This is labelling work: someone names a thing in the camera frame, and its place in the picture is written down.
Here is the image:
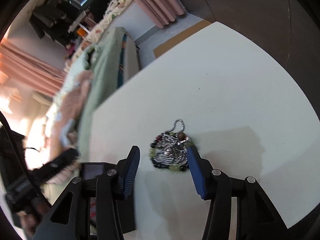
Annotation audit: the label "pink floral blanket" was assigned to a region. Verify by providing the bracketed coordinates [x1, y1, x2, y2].
[50, 70, 93, 159]

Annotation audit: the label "person's left hand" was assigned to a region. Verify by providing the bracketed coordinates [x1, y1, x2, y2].
[18, 198, 50, 239]

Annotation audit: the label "pink curtain by window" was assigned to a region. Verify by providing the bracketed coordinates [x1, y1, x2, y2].
[1, 39, 66, 96]

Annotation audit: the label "white table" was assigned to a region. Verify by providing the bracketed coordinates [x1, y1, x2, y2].
[89, 22, 319, 239]

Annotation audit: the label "green and black bead bracelet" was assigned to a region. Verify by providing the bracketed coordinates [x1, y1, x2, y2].
[149, 129, 197, 172]

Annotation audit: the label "dark hanging clothes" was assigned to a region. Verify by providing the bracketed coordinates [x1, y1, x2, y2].
[29, 0, 80, 46]

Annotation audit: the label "patterned cream bench cushion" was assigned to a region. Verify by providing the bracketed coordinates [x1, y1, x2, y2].
[64, 0, 133, 73]

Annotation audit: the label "black jewelry box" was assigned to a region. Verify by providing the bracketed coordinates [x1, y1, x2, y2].
[79, 162, 137, 237]

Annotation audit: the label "bed with green sheet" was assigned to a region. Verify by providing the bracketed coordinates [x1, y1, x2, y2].
[42, 26, 141, 205]

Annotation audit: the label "dark wooden wardrobe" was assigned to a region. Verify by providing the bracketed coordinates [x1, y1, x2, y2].
[180, 0, 319, 113]

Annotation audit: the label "light green pillow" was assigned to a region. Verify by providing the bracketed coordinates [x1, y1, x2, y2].
[54, 45, 95, 102]

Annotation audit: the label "brown cardboard floor sheet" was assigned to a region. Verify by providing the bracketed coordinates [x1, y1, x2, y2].
[153, 20, 211, 58]

